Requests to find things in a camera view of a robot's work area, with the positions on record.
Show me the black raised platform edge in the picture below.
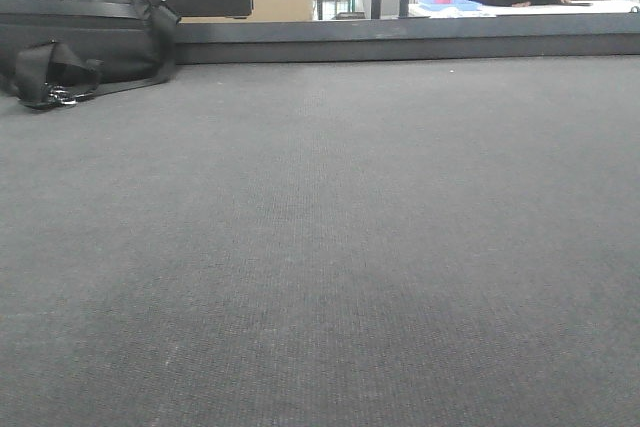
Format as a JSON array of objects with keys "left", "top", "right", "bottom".
[{"left": 176, "top": 11, "right": 639, "bottom": 65}]

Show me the white desk surface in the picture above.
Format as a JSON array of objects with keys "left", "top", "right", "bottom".
[{"left": 409, "top": 0, "right": 639, "bottom": 18}]

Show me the black fabric shoulder bag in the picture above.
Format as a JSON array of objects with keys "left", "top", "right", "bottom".
[{"left": 1, "top": 0, "right": 181, "bottom": 110}]

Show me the blue shallow tray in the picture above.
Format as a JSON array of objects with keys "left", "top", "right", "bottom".
[{"left": 418, "top": 0, "right": 482, "bottom": 12}]

